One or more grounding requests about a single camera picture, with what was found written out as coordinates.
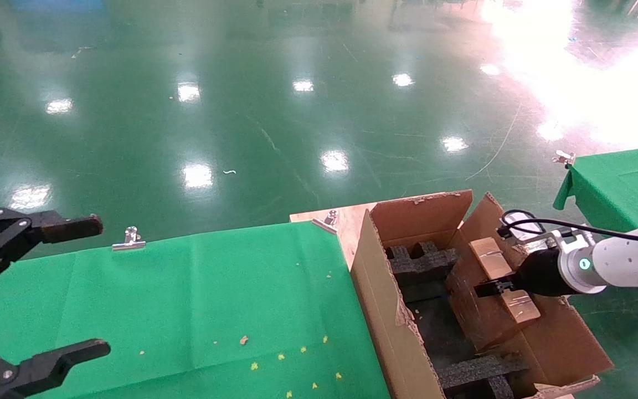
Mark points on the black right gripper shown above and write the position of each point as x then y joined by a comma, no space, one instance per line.
543,274

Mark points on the small brown cardboard box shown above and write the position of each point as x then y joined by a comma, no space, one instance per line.
479,310

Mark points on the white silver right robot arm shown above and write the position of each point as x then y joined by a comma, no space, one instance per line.
629,260

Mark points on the large open cardboard carton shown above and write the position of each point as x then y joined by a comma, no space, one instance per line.
385,299

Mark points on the black notched foam insert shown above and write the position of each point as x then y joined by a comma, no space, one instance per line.
418,266

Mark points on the black cross foam insert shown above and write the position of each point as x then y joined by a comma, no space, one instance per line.
479,371

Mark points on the silver binder clip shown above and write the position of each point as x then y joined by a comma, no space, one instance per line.
564,159
129,244
324,224

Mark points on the large green table cloth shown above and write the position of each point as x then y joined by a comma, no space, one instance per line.
186,299

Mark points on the green cloth with draped corner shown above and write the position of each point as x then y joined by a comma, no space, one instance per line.
623,183

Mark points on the white scrap on floor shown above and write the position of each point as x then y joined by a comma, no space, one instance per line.
229,172

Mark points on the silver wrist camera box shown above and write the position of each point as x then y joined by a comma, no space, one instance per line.
571,239

